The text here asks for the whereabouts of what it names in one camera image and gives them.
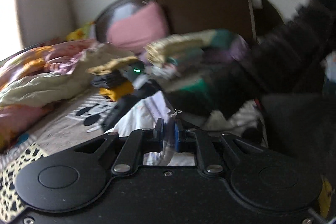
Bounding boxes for pink pillow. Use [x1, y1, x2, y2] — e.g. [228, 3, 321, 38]
[106, 2, 169, 54]

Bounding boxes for white floral garment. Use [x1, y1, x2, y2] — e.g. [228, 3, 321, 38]
[104, 92, 261, 166]

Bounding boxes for dark wooden headboard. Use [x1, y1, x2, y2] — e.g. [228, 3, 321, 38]
[95, 0, 283, 46]

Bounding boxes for black striped folded garment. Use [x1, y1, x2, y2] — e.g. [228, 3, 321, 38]
[91, 71, 127, 89]

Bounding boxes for Mickey Mouse bed blanket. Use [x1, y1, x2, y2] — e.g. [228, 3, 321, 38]
[1, 90, 117, 223]

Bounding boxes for teal pink folded clothes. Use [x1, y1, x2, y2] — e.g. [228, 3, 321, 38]
[145, 29, 249, 91]

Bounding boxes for yellow plush toy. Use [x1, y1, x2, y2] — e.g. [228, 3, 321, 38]
[66, 22, 95, 42]

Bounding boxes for floral pink yellow quilt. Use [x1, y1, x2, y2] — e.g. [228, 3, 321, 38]
[0, 39, 140, 146]

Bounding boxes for mustard folded garment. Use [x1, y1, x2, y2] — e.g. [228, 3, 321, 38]
[99, 81, 134, 101]

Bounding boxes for pale yellow folded clothes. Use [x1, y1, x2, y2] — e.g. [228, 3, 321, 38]
[144, 30, 216, 67]

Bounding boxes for yellow folded garment top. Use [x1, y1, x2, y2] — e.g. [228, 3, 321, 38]
[86, 56, 139, 76]

